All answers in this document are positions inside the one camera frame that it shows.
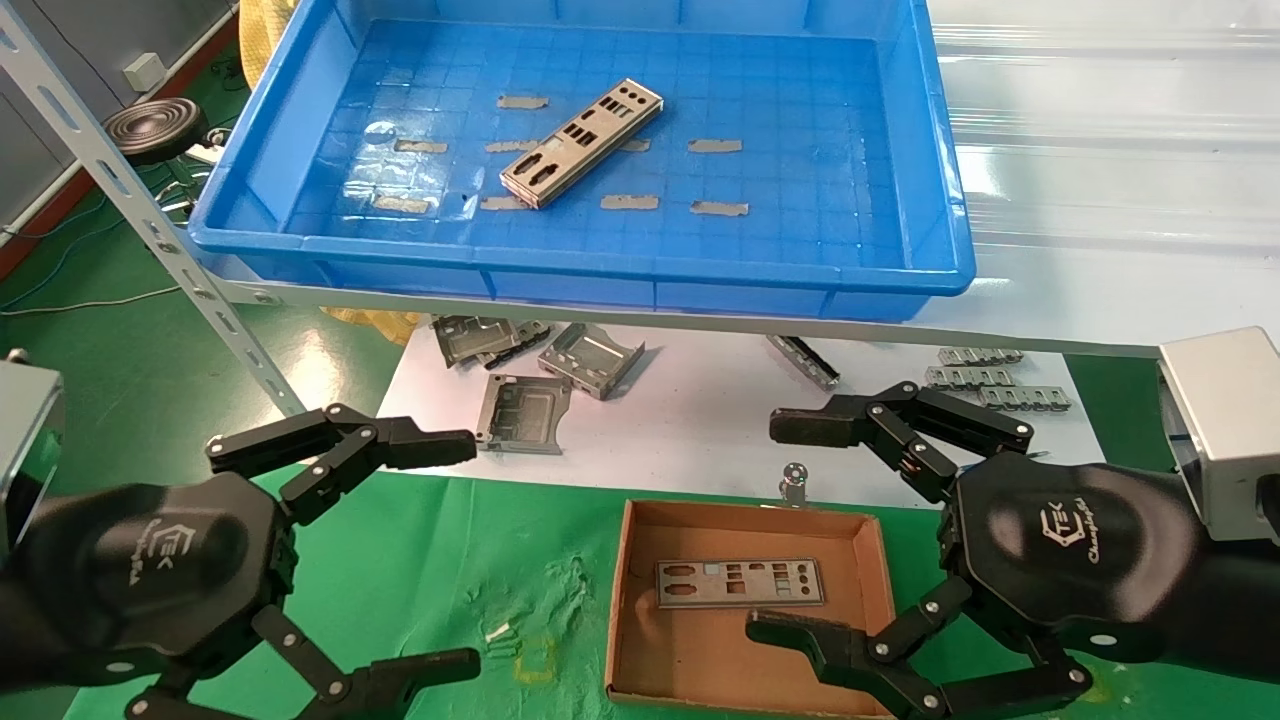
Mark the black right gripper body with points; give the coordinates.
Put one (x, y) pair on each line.
(1100, 560)

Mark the silver binder clip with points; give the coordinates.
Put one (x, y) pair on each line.
(794, 485)

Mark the stacked metal I/O shield plates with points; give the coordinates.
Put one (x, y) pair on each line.
(582, 141)

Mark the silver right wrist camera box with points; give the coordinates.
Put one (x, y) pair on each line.
(1220, 430)

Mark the white wall box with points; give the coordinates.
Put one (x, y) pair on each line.
(143, 70)

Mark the silver metal I/O shield plate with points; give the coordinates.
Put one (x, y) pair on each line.
(740, 583)

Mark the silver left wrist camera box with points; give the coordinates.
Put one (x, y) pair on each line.
(25, 440)

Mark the grey shelf rail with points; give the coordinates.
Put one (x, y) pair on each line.
(290, 295)

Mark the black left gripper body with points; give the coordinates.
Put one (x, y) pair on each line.
(150, 580)

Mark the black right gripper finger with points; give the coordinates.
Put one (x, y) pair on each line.
(820, 640)
(825, 425)

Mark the black round ribbed disc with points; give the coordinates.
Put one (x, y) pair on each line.
(155, 128)

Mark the white paper sheet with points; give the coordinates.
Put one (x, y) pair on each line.
(700, 420)

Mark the grey slotted shelf upright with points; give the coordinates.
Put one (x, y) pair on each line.
(130, 195)

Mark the dark grey metal bracket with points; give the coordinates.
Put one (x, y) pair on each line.
(528, 335)

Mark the small white device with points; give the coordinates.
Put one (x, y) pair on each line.
(205, 152)

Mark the folded grey metal bracket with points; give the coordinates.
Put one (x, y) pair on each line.
(590, 358)

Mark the narrow grey metal strip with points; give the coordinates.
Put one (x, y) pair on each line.
(803, 360)

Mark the brown cardboard box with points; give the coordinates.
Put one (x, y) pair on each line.
(700, 650)

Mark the flat grey metal frame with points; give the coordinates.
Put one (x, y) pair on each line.
(523, 413)

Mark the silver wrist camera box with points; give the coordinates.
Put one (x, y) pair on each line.
(1220, 430)
(25, 440)

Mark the blue plastic tray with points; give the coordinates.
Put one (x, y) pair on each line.
(800, 120)

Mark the small white tape mark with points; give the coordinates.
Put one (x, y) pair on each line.
(497, 632)

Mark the notched grey metal strip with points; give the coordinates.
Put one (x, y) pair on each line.
(1035, 398)
(963, 377)
(980, 355)

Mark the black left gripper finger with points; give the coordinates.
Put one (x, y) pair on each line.
(390, 680)
(400, 445)

